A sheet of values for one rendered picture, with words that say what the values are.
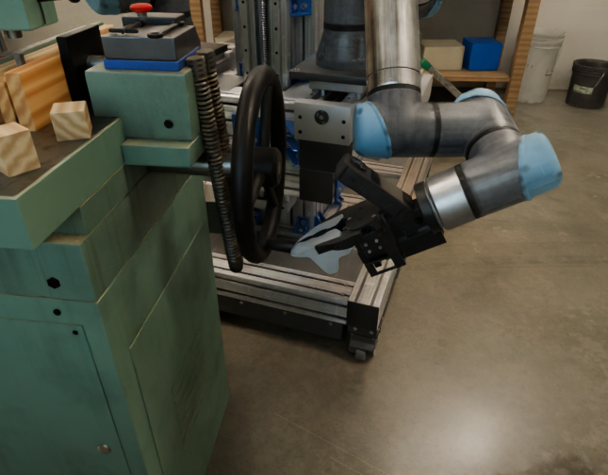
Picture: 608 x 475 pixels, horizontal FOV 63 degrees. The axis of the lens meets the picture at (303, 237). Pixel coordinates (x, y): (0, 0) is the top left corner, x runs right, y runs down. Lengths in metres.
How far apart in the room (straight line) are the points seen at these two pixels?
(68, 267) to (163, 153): 0.19
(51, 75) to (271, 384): 1.03
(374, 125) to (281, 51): 0.78
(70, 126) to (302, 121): 0.64
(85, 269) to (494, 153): 0.52
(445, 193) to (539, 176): 0.11
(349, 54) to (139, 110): 0.65
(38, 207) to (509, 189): 0.52
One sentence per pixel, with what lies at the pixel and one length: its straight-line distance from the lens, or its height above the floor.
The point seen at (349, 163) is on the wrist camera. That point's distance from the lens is 0.64.
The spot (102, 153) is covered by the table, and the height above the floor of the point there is 0.88.
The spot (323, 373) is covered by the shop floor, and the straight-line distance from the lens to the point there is 1.51.
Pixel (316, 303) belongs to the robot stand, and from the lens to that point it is 1.43.
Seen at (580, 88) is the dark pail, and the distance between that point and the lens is 4.06.
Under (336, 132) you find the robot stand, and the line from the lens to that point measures 1.15.
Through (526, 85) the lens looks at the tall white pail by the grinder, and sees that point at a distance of 4.01.
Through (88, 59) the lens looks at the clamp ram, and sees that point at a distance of 0.79.
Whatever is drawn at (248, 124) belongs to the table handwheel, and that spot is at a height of 0.91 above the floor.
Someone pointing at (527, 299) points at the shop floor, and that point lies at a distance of 1.92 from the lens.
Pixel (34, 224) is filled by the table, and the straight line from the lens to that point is 0.57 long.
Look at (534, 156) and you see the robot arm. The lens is 0.64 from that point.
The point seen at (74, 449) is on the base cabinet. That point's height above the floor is 0.39.
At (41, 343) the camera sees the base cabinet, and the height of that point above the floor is 0.63.
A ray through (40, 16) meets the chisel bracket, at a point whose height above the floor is 1.01.
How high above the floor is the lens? 1.12
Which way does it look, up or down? 33 degrees down
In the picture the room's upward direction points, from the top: straight up
